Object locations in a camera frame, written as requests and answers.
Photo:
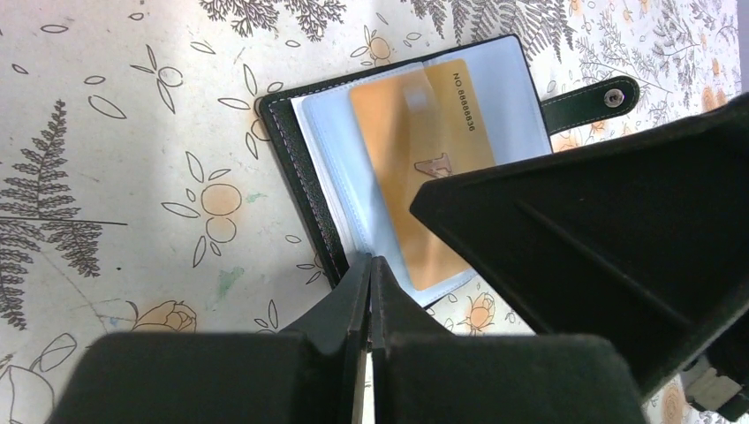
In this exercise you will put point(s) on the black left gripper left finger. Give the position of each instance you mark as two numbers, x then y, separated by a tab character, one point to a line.
312	371

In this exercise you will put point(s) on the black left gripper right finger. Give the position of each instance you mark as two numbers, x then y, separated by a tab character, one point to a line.
425	374

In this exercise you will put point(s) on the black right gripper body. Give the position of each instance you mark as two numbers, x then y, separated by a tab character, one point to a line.
717	380

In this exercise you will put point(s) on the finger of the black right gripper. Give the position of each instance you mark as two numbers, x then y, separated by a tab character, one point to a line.
642	240

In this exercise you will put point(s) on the black leather card holder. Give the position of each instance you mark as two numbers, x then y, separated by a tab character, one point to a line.
355	150

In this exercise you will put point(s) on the orange credit card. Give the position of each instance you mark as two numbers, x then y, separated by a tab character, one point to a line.
417	127

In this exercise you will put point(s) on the floral patterned table mat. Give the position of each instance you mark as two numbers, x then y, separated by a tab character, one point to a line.
140	191

